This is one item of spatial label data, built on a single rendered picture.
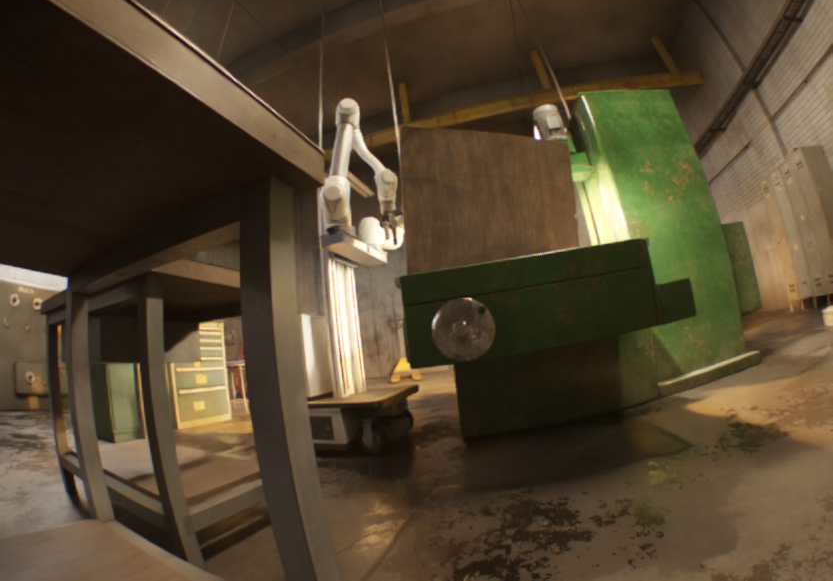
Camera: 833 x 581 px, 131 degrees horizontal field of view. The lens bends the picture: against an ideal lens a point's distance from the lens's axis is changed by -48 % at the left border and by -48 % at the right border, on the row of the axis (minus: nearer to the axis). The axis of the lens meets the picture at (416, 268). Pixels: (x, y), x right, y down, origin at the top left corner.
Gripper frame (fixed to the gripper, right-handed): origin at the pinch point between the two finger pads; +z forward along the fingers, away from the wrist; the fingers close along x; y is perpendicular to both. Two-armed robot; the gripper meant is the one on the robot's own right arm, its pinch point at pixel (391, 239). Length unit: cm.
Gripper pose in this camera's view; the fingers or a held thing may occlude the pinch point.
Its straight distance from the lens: 214.6
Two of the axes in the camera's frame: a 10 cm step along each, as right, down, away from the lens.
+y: -9.5, 1.8, 2.6
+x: -3.0, -1.7, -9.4
